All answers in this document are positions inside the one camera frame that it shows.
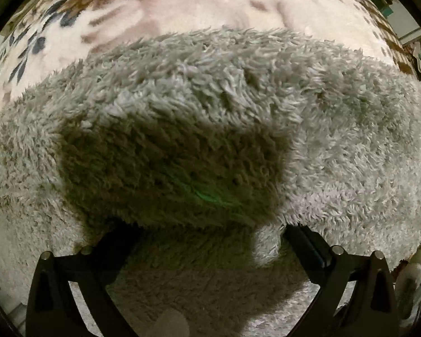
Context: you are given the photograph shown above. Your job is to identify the grey fluffy fleece pants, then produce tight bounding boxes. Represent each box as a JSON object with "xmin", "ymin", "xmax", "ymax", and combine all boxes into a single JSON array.
[{"xmin": 0, "ymin": 29, "xmax": 421, "ymax": 336}]

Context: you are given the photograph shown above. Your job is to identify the floral cream bed blanket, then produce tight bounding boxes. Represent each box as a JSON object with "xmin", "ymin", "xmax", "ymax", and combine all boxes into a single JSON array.
[{"xmin": 0, "ymin": 0, "xmax": 414, "ymax": 111}]

